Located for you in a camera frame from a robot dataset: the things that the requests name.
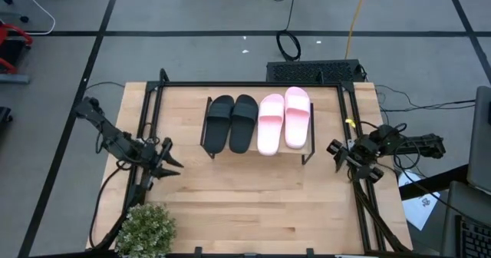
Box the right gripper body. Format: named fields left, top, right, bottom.
left=344, top=134, right=381, bottom=169

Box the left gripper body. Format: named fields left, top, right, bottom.
left=140, top=137, right=170, bottom=180

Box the pink slide sandal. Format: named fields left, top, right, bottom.
left=256, top=93, right=285, bottom=157
left=283, top=86, right=311, bottom=150

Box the black slide sandal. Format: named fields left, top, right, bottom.
left=202, top=94, right=236, bottom=154
left=229, top=94, right=259, bottom=154

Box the white paper sheet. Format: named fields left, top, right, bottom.
left=397, top=167, right=441, bottom=231

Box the black floor beam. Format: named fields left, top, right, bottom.
left=398, top=164, right=471, bottom=201

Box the potted green plant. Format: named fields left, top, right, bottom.
left=114, top=202, right=178, bottom=258

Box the black computer tower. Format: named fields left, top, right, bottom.
left=265, top=59, right=364, bottom=84

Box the grey desk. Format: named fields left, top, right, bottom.
left=440, top=180, right=491, bottom=258

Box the grey flat panel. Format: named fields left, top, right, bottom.
left=466, top=84, right=491, bottom=196

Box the black keyboard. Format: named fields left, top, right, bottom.
left=455, top=214, right=491, bottom=258

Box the grey desk foot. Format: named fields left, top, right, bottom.
left=0, top=73, right=31, bottom=84

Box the red and black cart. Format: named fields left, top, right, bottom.
left=0, top=21, right=34, bottom=75

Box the black metal rig frame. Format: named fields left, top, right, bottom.
left=86, top=68, right=414, bottom=258

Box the black coiled cable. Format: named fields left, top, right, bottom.
left=275, top=0, right=303, bottom=62

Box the yellow cable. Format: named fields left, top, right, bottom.
left=344, top=0, right=370, bottom=59

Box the white cable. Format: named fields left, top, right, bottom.
left=21, top=0, right=57, bottom=35

